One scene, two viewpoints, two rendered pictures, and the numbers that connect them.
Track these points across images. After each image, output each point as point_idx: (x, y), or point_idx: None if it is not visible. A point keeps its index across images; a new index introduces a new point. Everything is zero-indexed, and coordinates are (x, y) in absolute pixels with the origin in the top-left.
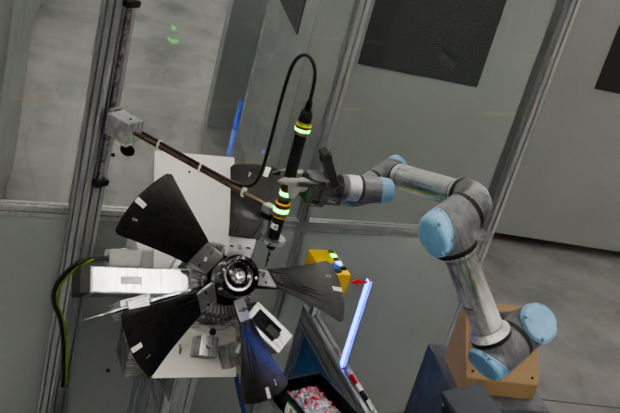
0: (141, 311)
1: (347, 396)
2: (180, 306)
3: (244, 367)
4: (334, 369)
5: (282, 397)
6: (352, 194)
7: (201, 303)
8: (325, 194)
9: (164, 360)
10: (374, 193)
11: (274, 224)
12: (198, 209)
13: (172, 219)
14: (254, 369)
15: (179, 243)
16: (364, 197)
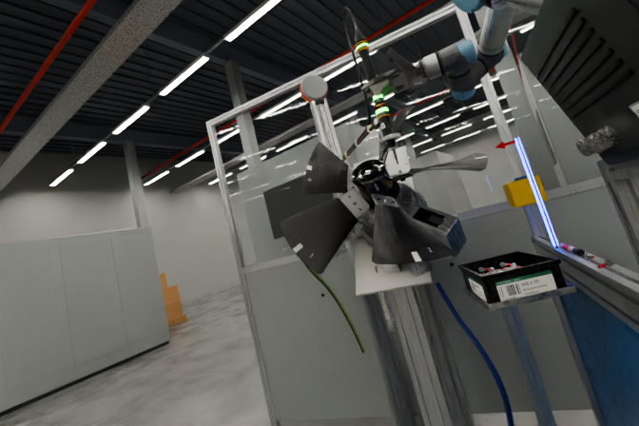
0: (294, 218)
1: (569, 269)
2: (326, 209)
3: (377, 233)
4: (554, 257)
5: (466, 278)
6: (428, 63)
7: (352, 208)
8: (403, 77)
9: (364, 280)
10: (449, 52)
11: (381, 124)
12: None
13: (325, 165)
14: (392, 235)
15: (335, 179)
16: (442, 61)
